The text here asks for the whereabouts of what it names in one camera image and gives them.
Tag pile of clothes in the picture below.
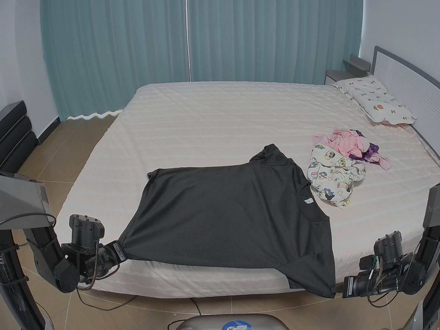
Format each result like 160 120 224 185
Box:
312 126 392 171

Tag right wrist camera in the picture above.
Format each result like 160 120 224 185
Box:
359 230 413 271

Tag grey bedside table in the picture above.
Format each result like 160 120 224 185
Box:
325 54 372 86

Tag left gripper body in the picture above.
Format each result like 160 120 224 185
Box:
101 240 127 273

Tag white printed pillow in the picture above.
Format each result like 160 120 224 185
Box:
331 75 417 126

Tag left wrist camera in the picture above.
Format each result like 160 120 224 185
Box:
61 214 106 258

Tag black cable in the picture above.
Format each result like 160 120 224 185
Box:
168 297 204 328
0 212 57 229
367 291 391 304
76 280 139 313

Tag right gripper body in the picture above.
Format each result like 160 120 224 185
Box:
343 269 385 300

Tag blue-green curtain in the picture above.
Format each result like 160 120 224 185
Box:
39 0 190 121
187 0 366 86

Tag white printed pyjama top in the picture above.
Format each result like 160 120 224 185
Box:
307 145 367 209

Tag bed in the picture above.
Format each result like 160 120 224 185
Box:
55 46 440 300

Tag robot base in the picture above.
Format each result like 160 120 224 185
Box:
172 313 291 330

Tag black T-shirt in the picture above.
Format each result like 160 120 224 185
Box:
118 144 337 299

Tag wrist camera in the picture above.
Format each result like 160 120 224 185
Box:
61 214 106 258
359 230 413 271

